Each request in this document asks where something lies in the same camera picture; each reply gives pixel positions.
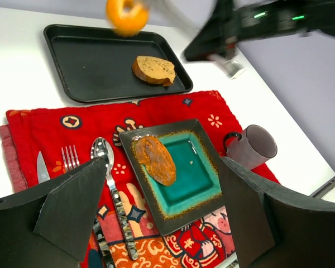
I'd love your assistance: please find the teal square ceramic plate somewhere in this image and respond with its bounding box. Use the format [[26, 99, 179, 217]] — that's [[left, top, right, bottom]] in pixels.
[[119, 119, 223, 236]]

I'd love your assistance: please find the red patterned placemat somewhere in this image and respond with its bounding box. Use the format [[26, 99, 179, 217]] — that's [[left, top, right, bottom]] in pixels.
[[5, 89, 281, 268]]

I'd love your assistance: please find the silver fork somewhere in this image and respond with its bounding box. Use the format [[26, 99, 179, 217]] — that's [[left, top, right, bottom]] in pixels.
[[61, 145, 80, 172]]

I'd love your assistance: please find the brown oval bread roll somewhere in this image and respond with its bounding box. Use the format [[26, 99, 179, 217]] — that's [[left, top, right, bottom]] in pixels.
[[135, 136, 176, 186]]

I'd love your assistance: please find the sliced seeded bread loaf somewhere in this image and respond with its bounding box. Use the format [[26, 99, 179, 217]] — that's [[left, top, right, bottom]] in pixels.
[[132, 55, 176, 87]]

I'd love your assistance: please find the orange glazed donut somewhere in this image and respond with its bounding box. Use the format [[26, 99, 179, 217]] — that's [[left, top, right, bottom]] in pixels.
[[106, 0, 150, 37]]

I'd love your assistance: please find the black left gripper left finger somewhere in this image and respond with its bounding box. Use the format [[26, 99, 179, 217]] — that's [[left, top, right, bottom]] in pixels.
[[33, 157, 106, 261]]

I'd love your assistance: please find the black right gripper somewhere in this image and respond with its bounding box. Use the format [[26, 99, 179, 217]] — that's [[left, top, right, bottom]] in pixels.
[[145, 0, 306, 79]]

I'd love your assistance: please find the silver table knife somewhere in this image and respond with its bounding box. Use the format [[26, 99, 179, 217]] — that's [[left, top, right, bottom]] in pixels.
[[36, 151, 50, 184]]

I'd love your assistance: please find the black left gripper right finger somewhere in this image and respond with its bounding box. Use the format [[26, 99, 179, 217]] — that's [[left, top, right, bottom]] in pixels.
[[219, 157, 335, 267]]

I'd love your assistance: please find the silver spoon patterned handle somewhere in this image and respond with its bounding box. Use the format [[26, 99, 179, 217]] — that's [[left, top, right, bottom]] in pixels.
[[90, 137, 138, 260]]

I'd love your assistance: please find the purple ceramic mug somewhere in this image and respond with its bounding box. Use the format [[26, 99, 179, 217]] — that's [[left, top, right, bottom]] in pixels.
[[223, 125, 277, 170]]

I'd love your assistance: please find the black baking tray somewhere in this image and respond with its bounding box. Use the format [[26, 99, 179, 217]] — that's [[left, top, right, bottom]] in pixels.
[[44, 25, 193, 103]]

